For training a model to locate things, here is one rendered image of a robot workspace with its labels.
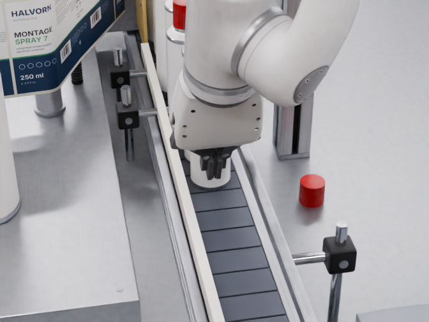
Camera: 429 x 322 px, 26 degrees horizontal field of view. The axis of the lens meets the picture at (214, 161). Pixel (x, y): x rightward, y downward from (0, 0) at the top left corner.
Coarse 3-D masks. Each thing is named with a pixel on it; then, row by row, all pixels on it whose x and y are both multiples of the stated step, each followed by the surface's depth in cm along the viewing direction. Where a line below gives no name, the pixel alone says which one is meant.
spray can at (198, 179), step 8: (192, 152) 116; (192, 160) 117; (192, 168) 117; (192, 176) 118; (200, 176) 117; (224, 176) 117; (200, 184) 117; (208, 184) 117; (216, 184) 117; (224, 184) 118
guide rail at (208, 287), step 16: (144, 48) 141; (144, 64) 140; (160, 96) 130; (160, 112) 126; (160, 128) 126; (176, 160) 117; (176, 176) 114; (192, 208) 109; (192, 224) 107; (192, 240) 104; (208, 272) 100; (208, 288) 98; (208, 304) 96; (224, 320) 94
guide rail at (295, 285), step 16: (256, 176) 106; (256, 192) 104; (272, 208) 102; (272, 224) 99; (272, 240) 98; (288, 256) 95; (288, 272) 93; (288, 288) 93; (304, 288) 91; (304, 304) 89; (304, 320) 88
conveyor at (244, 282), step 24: (192, 192) 118; (216, 192) 118; (240, 192) 118; (216, 216) 114; (240, 216) 114; (216, 240) 110; (240, 240) 110; (216, 264) 106; (240, 264) 106; (264, 264) 106; (216, 288) 103; (240, 288) 103; (264, 288) 103; (240, 312) 100; (264, 312) 100
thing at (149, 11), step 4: (148, 0) 146; (148, 4) 146; (148, 8) 147; (148, 12) 147; (152, 12) 146; (148, 16) 147; (152, 16) 147; (148, 20) 148; (152, 20) 147; (148, 24) 148; (152, 24) 148; (148, 28) 149; (152, 28) 148; (148, 32) 149; (152, 32) 148; (148, 36) 150; (152, 36) 149; (148, 40) 150; (152, 40) 149
